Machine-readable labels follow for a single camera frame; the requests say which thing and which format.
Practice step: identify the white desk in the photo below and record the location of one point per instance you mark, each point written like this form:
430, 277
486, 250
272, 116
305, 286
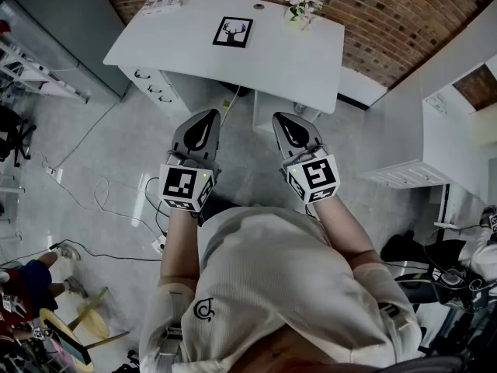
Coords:
279, 64

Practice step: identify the yellow round table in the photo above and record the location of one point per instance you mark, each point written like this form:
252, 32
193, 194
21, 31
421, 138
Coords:
47, 319

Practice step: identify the white metal shelf rack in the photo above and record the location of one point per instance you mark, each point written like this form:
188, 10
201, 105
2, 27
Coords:
58, 88

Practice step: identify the yellow round stool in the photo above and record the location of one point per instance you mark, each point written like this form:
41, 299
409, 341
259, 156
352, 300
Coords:
95, 321

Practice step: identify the black office chair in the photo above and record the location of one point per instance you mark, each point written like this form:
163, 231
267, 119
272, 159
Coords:
11, 130

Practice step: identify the person's beige shirt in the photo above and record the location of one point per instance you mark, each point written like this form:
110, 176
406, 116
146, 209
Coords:
272, 278

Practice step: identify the printed white book box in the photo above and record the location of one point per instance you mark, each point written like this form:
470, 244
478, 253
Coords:
163, 0

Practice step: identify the white cabinet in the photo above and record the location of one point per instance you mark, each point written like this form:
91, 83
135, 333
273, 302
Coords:
400, 130

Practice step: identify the white pot with pink flowers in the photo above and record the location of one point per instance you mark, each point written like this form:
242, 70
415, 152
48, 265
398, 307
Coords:
299, 18

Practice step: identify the white power strip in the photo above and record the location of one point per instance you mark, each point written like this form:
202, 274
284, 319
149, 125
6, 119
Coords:
58, 175

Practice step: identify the black tablet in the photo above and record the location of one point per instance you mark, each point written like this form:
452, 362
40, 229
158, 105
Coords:
66, 340

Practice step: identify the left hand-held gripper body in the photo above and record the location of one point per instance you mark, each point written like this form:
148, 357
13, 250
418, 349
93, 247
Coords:
186, 185

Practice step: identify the person's left forearm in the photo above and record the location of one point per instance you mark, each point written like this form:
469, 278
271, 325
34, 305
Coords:
180, 243

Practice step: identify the person's right forearm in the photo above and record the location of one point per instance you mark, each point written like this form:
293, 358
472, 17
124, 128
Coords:
341, 227

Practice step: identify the framed deer silhouette picture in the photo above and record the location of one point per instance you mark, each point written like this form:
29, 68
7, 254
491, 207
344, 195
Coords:
233, 33

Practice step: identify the person's black trousers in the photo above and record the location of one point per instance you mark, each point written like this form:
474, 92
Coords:
217, 208

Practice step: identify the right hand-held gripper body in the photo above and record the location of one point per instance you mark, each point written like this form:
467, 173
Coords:
316, 177

